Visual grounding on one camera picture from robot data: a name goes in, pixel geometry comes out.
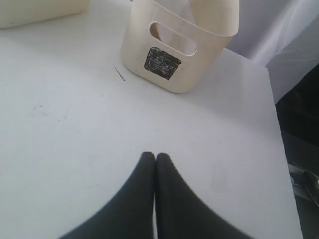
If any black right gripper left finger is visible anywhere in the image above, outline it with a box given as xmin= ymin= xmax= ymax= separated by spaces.
xmin=62 ymin=152 xmax=155 ymax=239

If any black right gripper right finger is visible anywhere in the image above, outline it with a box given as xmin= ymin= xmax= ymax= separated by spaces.
xmin=155 ymin=153 xmax=249 ymax=239

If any cream bin with triangle mark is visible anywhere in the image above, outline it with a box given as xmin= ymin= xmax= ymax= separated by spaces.
xmin=0 ymin=0 xmax=90 ymax=29

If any small thin needle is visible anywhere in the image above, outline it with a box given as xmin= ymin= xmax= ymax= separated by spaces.
xmin=114 ymin=67 xmax=125 ymax=81

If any cream bin with square mark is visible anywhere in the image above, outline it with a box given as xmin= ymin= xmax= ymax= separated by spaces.
xmin=121 ymin=0 xmax=240 ymax=93

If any white backdrop curtain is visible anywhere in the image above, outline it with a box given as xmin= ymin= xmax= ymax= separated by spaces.
xmin=227 ymin=0 xmax=319 ymax=102

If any metal frame beside table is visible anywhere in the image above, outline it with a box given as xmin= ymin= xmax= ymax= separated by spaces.
xmin=288 ymin=164 xmax=319 ymax=208

